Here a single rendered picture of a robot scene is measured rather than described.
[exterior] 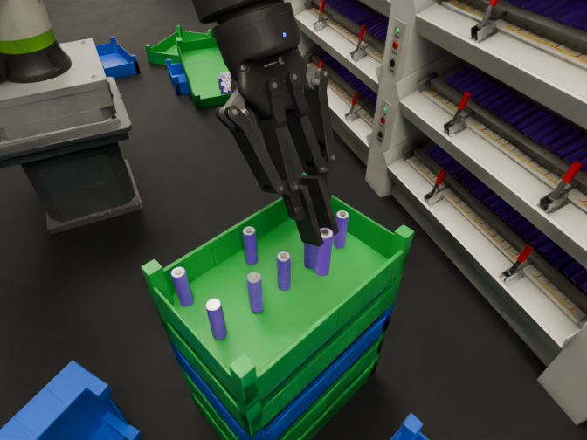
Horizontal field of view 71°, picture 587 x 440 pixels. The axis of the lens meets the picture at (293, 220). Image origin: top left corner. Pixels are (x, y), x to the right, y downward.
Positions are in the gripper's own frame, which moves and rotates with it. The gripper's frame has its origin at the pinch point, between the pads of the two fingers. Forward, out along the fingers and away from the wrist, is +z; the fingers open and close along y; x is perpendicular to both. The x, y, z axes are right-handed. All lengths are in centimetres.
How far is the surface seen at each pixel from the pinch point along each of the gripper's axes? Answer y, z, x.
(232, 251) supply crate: 2.3, 8.5, -19.3
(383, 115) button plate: -61, 8, -39
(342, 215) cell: -10.8, 7.5, -7.8
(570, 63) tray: -50, -1, 8
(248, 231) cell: 1.3, 4.6, -13.9
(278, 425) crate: 11.2, 28.5, -7.1
